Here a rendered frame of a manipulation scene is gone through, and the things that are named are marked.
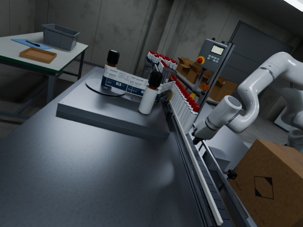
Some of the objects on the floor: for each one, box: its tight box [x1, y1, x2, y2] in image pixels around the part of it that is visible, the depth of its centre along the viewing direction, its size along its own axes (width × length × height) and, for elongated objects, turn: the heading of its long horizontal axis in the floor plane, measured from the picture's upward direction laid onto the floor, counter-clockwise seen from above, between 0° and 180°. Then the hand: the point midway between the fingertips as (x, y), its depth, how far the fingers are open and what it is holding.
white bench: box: [0, 32, 89, 120], centre depth 240 cm, size 190×75×80 cm, turn 156°
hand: (196, 140), depth 92 cm, fingers closed
